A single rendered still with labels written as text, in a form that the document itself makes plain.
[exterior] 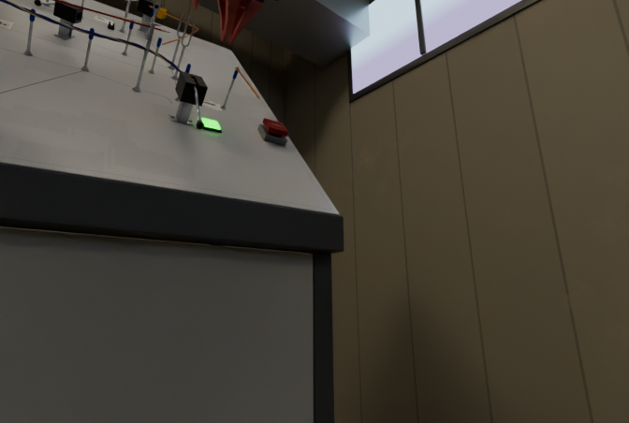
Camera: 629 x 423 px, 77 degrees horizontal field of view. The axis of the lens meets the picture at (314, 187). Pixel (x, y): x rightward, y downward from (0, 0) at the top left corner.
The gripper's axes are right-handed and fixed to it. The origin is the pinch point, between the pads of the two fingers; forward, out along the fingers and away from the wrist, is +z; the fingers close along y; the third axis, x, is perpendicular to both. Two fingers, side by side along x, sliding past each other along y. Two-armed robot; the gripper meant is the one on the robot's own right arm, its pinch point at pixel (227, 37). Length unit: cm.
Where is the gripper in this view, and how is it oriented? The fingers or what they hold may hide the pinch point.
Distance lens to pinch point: 67.9
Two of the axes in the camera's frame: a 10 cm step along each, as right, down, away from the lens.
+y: -8.1, -1.4, -5.7
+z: -3.5, 9.0, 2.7
